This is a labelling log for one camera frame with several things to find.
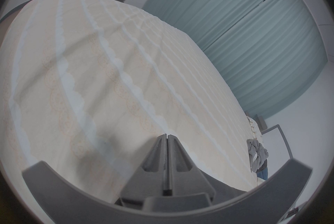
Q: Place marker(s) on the white printed pillow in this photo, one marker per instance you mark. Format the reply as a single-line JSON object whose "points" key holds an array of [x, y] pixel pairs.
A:
{"points": [[253, 126]]}

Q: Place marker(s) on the bed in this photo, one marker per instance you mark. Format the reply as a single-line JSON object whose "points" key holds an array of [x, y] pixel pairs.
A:
{"points": [[109, 82]]}

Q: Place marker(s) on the black garment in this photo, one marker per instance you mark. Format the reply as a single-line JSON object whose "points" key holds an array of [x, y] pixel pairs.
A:
{"points": [[264, 164]]}

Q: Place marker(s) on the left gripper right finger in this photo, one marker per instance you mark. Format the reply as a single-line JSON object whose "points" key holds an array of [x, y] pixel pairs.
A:
{"points": [[182, 173]]}

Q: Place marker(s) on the grey bedside table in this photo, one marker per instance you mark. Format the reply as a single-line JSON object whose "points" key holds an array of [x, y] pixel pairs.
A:
{"points": [[261, 122]]}

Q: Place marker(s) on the dark blue garment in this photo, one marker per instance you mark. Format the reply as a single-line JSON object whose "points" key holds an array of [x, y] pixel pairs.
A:
{"points": [[263, 174]]}

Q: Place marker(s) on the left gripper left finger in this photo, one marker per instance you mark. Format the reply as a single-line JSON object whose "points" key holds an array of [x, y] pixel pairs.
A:
{"points": [[152, 173]]}

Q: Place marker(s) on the grey garment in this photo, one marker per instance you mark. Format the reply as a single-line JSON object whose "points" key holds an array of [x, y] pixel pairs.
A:
{"points": [[257, 151]]}

